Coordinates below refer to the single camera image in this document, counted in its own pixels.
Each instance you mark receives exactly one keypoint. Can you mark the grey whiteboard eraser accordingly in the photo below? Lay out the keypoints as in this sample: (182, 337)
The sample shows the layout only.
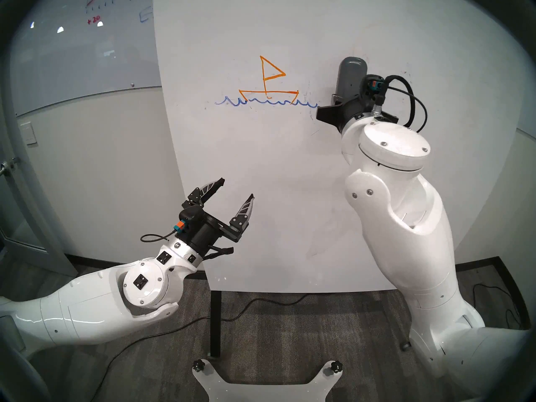
(351, 78)

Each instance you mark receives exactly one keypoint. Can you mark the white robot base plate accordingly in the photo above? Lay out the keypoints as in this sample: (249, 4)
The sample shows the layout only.
(268, 390)

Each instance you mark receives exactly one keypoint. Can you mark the large white freestanding whiteboard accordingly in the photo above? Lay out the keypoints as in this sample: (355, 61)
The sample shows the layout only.
(272, 175)

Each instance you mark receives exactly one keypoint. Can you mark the black whiteboard stand leg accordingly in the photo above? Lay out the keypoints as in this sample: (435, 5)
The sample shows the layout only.
(215, 321)
(405, 345)

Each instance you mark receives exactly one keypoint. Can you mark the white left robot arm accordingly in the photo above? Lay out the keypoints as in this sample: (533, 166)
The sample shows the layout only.
(83, 305)

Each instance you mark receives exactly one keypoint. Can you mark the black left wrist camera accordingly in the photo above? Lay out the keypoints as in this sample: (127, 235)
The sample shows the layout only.
(190, 217)

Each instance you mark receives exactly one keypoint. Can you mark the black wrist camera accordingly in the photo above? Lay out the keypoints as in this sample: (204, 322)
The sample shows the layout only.
(190, 217)
(372, 87)

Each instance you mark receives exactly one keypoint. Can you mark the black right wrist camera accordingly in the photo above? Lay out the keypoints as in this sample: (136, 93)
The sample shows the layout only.
(372, 87)

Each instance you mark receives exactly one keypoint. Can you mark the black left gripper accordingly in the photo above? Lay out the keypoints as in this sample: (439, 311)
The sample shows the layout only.
(205, 235)

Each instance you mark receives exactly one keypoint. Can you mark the wall glass board with graphs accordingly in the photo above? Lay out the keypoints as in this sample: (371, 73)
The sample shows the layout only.
(83, 57)

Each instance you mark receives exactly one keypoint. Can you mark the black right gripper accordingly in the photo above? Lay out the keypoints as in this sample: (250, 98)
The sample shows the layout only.
(347, 112)

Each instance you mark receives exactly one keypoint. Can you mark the black wall baseboard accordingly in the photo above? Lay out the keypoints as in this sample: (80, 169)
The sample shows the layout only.
(125, 265)
(481, 263)

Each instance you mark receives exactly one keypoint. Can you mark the white wall light switch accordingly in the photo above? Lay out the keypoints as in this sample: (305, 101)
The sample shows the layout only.
(28, 133)

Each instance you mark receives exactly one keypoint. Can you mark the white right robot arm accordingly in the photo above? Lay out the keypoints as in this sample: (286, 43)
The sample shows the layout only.
(410, 238)

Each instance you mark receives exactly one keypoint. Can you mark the black base knob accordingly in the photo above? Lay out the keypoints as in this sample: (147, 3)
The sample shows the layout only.
(335, 366)
(200, 366)

